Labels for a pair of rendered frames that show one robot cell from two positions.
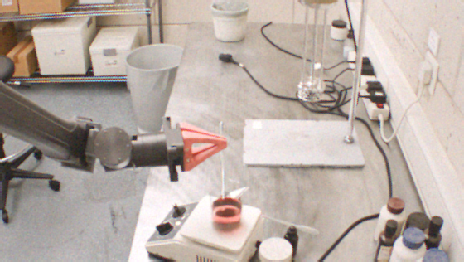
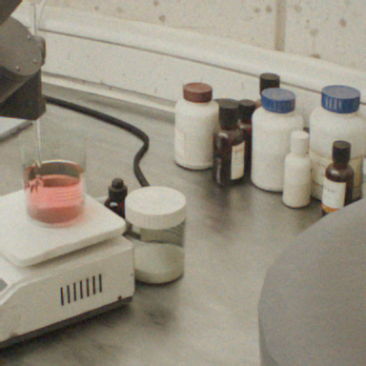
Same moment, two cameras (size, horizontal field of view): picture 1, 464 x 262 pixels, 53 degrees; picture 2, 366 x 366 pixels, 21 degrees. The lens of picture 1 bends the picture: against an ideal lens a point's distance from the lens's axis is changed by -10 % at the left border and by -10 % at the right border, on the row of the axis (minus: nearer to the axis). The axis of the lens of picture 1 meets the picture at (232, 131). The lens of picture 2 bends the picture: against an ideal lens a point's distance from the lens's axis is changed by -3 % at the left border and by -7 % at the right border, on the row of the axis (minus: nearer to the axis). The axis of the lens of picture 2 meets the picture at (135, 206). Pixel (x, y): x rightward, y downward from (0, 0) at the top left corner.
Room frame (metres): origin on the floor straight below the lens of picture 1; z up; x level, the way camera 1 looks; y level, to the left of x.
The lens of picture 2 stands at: (0.15, 0.69, 1.30)
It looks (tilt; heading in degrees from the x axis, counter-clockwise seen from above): 28 degrees down; 303
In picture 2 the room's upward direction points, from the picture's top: straight up
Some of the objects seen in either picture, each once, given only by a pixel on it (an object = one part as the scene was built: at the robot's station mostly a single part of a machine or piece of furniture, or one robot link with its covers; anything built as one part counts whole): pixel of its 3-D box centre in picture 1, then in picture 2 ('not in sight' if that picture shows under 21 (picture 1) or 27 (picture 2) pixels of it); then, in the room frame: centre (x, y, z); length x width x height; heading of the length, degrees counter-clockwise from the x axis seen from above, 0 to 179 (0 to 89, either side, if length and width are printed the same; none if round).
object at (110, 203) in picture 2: (291, 239); (118, 208); (0.69, -0.11, 0.78); 0.03 x 0.03 x 0.07
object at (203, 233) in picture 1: (220, 222); (41, 220); (0.69, 0.02, 0.83); 0.12 x 0.12 x 0.01; 68
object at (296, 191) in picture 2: not in sight; (297, 168); (0.56, -0.29, 0.79); 0.03 x 0.03 x 0.09
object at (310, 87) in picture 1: (314, 48); not in sight; (1.07, -0.19, 1.02); 0.07 x 0.07 x 0.25
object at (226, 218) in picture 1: (228, 209); (56, 175); (0.68, 0.01, 0.88); 0.07 x 0.06 x 0.08; 46
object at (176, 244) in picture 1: (209, 235); (21, 267); (0.70, 0.04, 0.79); 0.22 x 0.13 x 0.08; 68
